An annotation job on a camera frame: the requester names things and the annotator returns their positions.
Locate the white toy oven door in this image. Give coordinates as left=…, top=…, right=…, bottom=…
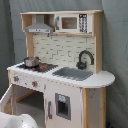
left=0, top=85, right=13, bottom=114

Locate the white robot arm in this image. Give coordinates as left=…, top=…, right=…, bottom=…
left=0, top=112, right=38, bottom=128

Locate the white wooden toy kitchen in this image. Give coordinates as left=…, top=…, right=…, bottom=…
left=0, top=9, right=116, bottom=128

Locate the grey toy sink basin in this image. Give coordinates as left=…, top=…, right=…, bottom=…
left=53, top=67, right=92, bottom=81

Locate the black toy faucet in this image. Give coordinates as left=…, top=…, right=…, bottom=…
left=76, top=50, right=94, bottom=70

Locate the black toy stovetop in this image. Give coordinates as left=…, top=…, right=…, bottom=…
left=20, top=63, right=56, bottom=72

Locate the small metal pot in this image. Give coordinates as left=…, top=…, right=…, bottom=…
left=23, top=57, right=40, bottom=67

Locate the red right stove knob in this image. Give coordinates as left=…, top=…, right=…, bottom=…
left=32, top=81, right=38, bottom=87

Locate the red stove knob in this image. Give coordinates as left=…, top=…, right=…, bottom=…
left=13, top=76, right=19, bottom=82
left=32, top=81, right=38, bottom=87

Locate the white cupboard door with dispenser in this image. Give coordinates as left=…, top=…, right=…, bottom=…
left=45, top=81, right=82, bottom=128

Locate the white toy microwave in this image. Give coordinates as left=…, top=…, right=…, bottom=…
left=55, top=14, right=92, bottom=33

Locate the grey toy range hood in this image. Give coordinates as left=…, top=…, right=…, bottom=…
left=25, top=14, right=54, bottom=34

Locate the red left stove knob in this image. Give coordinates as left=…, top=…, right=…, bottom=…
left=13, top=76, right=19, bottom=82

